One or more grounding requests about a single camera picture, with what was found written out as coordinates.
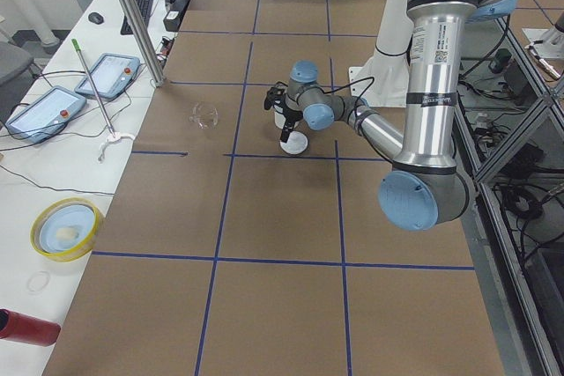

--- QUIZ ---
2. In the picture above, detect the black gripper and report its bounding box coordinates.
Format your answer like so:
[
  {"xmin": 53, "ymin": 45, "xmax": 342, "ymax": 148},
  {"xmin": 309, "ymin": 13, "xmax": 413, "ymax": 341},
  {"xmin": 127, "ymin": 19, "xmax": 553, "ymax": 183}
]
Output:
[{"xmin": 280, "ymin": 96, "xmax": 302, "ymax": 143}]

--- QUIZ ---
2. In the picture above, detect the white cup lid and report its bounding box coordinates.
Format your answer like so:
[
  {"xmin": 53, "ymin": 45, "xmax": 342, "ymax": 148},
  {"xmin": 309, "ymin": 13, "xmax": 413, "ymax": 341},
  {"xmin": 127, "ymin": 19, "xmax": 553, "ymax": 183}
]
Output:
[{"xmin": 279, "ymin": 131, "xmax": 308, "ymax": 156}]

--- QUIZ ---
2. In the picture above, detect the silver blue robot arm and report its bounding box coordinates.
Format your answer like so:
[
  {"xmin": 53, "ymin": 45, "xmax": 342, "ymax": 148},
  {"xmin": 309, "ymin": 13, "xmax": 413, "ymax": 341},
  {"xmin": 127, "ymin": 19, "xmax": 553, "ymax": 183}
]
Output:
[{"xmin": 264, "ymin": 0, "xmax": 517, "ymax": 231}]

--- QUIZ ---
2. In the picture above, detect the brown paper table cover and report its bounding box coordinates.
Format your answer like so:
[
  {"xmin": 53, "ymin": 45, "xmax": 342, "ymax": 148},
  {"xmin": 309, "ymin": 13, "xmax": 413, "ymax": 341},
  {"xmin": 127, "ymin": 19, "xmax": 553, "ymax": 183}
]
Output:
[{"xmin": 45, "ymin": 0, "xmax": 504, "ymax": 375}]

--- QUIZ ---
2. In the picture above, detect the black box device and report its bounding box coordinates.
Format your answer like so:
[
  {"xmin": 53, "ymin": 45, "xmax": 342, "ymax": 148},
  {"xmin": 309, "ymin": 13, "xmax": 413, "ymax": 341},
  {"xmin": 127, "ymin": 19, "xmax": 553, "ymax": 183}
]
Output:
[{"xmin": 163, "ymin": 0, "xmax": 189, "ymax": 33}]

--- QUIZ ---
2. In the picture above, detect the far teach pendant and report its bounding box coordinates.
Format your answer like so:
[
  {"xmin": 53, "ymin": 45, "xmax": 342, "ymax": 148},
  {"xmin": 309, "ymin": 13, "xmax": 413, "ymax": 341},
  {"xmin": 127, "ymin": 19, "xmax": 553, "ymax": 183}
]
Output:
[{"xmin": 89, "ymin": 53, "xmax": 141, "ymax": 100}]

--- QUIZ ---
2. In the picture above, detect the teach pendant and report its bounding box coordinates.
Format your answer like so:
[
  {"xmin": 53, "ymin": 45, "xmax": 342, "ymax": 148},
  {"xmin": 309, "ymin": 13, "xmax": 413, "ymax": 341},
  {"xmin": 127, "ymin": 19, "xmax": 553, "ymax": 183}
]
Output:
[
  {"xmin": 6, "ymin": 85, "xmax": 86, "ymax": 144},
  {"xmin": 89, "ymin": 53, "xmax": 141, "ymax": 100}
]

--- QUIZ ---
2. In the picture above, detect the black keyboard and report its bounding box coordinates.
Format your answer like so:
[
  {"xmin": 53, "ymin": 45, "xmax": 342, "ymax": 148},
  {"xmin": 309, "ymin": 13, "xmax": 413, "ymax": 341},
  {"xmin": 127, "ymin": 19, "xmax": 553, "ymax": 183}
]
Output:
[{"xmin": 119, "ymin": 0, "xmax": 156, "ymax": 36}]

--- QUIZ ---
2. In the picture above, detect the black computer mouse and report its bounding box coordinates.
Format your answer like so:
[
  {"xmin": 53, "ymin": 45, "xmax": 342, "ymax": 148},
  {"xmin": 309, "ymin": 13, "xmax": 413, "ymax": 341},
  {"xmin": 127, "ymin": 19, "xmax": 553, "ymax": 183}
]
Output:
[{"xmin": 88, "ymin": 11, "xmax": 104, "ymax": 25}]

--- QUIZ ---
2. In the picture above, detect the yellow tape roll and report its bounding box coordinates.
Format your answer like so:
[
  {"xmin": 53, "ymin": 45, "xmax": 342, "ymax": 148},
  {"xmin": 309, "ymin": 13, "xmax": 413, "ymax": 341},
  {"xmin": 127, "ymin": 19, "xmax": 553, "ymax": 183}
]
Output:
[{"xmin": 30, "ymin": 197, "xmax": 104, "ymax": 262}]

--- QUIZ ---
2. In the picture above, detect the near teach pendant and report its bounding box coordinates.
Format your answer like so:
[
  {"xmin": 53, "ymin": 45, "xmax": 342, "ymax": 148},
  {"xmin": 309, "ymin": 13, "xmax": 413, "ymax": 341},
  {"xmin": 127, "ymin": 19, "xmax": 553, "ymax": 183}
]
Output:
[{"xmin": 6, "ymin": 85, "xmax": 86, "ymax": 144}]

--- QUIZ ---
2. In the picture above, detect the red cylinder bottle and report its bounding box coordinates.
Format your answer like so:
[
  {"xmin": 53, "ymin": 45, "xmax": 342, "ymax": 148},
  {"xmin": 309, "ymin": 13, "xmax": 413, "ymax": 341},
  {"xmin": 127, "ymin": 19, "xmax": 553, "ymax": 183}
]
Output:
[{"xmin": 1, "ymin": 309, "xmax": 61, "ymax": 346}]

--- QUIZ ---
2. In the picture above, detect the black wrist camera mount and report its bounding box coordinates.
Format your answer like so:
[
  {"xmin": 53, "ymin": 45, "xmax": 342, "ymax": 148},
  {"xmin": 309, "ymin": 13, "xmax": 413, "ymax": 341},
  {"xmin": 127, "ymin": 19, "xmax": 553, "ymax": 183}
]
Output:
[{"xmin": 263, "ymin": 86, "xmax": 286, "ymax": 114}]

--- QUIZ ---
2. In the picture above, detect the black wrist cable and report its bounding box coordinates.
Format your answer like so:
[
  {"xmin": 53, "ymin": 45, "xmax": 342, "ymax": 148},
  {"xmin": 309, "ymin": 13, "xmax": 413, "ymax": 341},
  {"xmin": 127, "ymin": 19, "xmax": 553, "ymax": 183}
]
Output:
[{"xmin": 272, "ymin": 76, "xmax": 375, "ymax": 108}]

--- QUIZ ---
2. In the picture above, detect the white pedestal column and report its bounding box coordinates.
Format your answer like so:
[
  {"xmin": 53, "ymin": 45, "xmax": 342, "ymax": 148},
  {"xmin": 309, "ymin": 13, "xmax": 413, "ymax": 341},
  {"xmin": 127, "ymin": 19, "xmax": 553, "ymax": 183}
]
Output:
[{"xmin": 349, "ymin": 0, "xmax": 413, "ymax": 107}]

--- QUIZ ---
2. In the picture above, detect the aluminium frame post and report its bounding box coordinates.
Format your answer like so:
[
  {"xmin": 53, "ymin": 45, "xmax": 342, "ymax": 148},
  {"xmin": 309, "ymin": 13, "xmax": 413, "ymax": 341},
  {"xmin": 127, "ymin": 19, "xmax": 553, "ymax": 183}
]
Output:
[{"xmin": 119, "ymin": 0, "xmax": 165, "ymax": 87}]

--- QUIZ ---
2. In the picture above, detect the clear tape ring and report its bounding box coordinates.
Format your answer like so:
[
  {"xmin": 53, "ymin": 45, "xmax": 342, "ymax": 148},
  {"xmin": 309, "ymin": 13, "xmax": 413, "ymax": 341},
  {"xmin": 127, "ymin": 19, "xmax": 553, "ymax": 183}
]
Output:
[{"xmin": 26, "ymin": 270, "xmax": 52, "ymax": 293}]

